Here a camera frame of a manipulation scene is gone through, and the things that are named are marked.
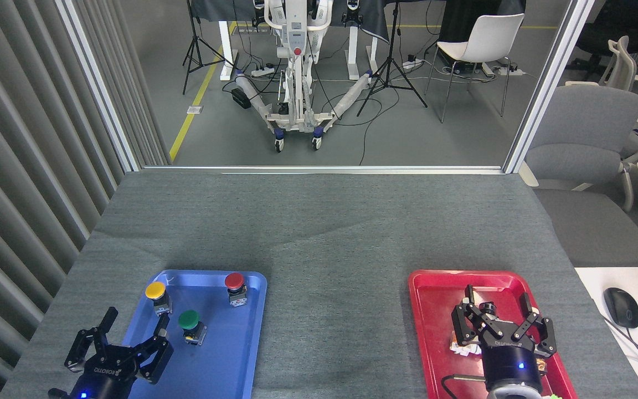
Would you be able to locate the blue plastic tray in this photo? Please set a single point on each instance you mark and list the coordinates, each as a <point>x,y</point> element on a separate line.
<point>219,360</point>

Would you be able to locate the black power brick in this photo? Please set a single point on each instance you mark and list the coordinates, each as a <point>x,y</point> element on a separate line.
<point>240,98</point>

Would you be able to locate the silver frame rail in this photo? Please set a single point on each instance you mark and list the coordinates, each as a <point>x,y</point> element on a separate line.
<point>324,169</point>

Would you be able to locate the white desk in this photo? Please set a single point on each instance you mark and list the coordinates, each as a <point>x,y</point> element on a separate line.
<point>629,280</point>

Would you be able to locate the red push button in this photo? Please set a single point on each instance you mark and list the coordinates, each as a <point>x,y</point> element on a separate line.
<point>234,281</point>

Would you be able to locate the green push button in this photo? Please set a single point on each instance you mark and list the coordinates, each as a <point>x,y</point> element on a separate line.
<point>189,320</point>

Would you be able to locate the white stand on wheels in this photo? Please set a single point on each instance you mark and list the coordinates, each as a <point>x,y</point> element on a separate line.
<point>297,39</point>

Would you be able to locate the grey padded office chair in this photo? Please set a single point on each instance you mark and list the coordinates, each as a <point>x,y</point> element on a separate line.
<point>585,127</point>

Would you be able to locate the white mesh office chair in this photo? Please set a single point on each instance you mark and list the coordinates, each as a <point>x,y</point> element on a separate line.
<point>622,66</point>

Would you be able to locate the black tripod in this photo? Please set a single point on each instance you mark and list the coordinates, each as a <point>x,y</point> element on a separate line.
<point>196,44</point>
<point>391,66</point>

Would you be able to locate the grey floor outlet plate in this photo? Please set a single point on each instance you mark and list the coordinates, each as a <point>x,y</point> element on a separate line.
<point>195,110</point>

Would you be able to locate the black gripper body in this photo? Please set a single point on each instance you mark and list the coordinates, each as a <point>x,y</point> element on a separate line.
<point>106,382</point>
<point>510,363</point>

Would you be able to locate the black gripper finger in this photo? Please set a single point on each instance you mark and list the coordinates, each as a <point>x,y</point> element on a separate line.
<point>83,346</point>
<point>466,324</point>
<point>543,335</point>
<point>155,357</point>

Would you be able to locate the black computer mouse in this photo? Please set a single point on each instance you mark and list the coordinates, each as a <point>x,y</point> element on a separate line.
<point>621,307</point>

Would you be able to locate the small green item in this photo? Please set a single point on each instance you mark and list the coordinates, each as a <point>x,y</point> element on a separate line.
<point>552,397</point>

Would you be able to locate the red plastic tray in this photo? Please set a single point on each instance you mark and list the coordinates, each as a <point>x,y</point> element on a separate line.
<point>435,310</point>

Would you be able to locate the white table leg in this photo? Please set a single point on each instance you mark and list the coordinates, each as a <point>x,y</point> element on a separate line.
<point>226,50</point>
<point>354,52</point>

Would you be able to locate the yellow push button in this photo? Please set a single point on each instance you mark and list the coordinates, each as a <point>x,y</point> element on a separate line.
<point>155,290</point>

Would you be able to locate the white chair with metal legs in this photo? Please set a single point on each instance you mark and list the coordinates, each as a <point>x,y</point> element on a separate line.
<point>485,39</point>

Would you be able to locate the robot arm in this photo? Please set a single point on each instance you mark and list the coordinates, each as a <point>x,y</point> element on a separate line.
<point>513,393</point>

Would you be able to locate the white crumpled wrapper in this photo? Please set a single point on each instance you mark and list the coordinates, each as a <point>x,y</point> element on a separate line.
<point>466,346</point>

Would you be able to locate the white power strip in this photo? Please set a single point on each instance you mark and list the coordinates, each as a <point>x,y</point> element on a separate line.
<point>262,70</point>
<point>412,62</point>
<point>510,70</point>

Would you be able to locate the silver frame post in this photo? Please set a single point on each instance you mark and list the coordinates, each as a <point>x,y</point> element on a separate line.
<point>97,83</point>
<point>546,83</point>

